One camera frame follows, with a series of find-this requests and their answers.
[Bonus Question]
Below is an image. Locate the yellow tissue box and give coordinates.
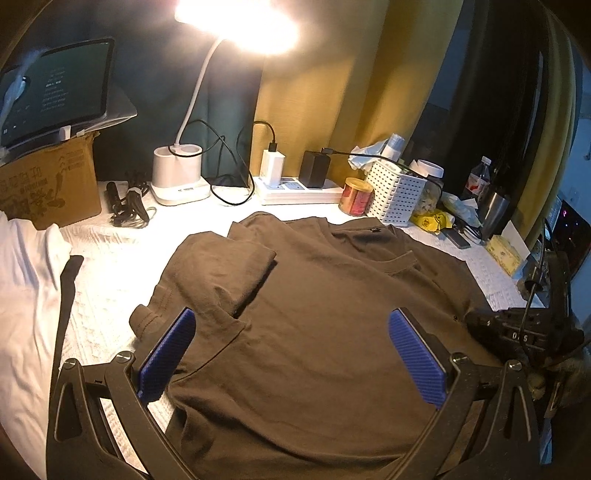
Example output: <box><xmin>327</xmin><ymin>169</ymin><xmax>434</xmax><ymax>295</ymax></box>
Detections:
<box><xmin>485</xmin><ymin>221</ymin><xmax>531</xmax><ymax>277</ymax></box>

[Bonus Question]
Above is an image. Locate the dark teal curtain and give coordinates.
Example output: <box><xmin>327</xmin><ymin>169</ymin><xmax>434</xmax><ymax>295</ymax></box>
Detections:
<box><xmin>10</xmin><ymin>1</ymin><xmax>262</xmax><ymax>186</ymax></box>

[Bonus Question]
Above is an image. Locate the black usb charging cable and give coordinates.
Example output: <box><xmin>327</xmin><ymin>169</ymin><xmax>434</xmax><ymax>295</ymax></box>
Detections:
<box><xmin>252</xmin><ymin>120</ymin><xmax>445</xmax><ymax>195</ymax></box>

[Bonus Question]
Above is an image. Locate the white charger adapter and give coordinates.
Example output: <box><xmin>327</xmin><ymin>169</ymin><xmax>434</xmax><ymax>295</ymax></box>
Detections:
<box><xmin>259</xmin><ymin>149</ymin><xmax>284</xmax><ymax>188</ymax></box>

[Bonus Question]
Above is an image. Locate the black charger adapter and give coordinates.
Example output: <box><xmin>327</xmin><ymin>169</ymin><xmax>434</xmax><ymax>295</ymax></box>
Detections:
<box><xmin>298</xmin><ymin>151</ymin><xmax>331</xmax><ymax>188</ymax></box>

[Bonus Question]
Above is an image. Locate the dark brown t-shirt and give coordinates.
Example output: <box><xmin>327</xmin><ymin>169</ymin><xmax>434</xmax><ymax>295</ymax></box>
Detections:
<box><xmin>129</xmin><ymin>213</ymin><xmax>496</xmax><ymax>479</ymax></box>

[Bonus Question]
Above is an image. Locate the coiled black cable bundle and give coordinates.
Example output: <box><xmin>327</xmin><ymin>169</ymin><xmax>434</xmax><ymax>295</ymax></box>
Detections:
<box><xmin>104</xmin><ymin>173</ymin><xmax>157</xmax><ymax>229</ymax></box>

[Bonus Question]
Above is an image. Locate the black smartphone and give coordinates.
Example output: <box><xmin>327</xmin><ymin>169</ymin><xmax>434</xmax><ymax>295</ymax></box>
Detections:
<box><xmin>441</xmin><ymin>228</ymin><xmax>471</xmax><ymax>250</ymax></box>

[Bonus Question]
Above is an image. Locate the white power strip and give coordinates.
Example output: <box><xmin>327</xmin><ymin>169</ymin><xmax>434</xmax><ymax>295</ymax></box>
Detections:
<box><xmin>254</xmin><ymin>177</ymin><xmax>342</xmax><ymax>205</ymax></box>

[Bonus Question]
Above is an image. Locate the clear jar white lid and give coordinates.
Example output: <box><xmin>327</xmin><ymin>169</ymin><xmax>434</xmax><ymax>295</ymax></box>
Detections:
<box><xmin>410</xmin><ymin>159</ymin><xmax>444</xmax><ymax>216</ymax></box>

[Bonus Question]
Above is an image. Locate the white perforated plastic basket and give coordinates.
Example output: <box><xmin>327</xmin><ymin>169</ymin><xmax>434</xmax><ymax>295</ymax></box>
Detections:
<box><xmin>366</xmin><ymin>160</ymin><xmax>427</xmax><ymax>226</ymax></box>

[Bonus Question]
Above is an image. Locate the brown cardboard box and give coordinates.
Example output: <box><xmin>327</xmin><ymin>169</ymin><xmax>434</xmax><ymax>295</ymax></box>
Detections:
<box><xmin>1</xmin><ymin>132</ymin><xmax>101</xmax><ymax>230</ymax></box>

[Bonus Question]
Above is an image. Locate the yellow curtain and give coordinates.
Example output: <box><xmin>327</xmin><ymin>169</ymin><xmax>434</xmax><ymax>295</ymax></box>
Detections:
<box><xmin>256</xmin><ymin>1</ymin><xmax>587</xmax><ymax>242</ymax></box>

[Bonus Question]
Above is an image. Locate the plastic cola bottle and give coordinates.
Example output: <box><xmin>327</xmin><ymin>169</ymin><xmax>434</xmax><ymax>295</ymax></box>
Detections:
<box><xmin>463</xmin><ymin>156</ymin><xmax>491</xmax><ymax>200</ymax></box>

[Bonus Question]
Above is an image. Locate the white garment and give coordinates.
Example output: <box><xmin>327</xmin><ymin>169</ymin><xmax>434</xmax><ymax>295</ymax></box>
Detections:
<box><xmin>1</xmin><ymin>214</ymin><xmax>71</xmax><ymax>477</ymax></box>

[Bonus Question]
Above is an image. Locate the black lamp power cable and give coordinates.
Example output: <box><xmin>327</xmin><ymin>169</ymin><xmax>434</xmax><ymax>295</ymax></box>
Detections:
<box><xmin>168</xmin><ymin>118</ymin><xmax>257</xmax><ymax>207</ymax></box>

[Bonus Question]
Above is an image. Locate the white desk lamp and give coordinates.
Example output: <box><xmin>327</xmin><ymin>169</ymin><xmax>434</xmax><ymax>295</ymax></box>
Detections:
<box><xmin>150</xmin><ymin>0</ymin><xmax>302</xmax><ymax>207</ymax></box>

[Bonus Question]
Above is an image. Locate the red gold tin can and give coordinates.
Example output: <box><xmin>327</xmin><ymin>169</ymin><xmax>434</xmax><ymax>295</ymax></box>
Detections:
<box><xmin>339</xmin><ymin>177</ymin><xmax>374</xmax><ymax>216</ymax></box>

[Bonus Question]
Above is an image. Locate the black strap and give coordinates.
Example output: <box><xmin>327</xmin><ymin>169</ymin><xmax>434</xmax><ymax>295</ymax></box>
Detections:
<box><xmin>51</xmin><ymin>254</ymin><xmax>85</xmax><ymax>384</ymax></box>

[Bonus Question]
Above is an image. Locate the steel tumbler cup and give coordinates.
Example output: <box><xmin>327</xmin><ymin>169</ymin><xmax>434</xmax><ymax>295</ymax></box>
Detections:
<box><xmin>479</xmin><ymin>190</ymin><xmax>510</xmax><ymax>241</ymax></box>

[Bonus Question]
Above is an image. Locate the yellow snack packet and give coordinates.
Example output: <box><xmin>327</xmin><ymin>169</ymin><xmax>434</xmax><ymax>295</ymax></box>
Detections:
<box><xmin>410</xmin><ymin>209</ymin><xmax>455</xmax><ymax>234</ymax></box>

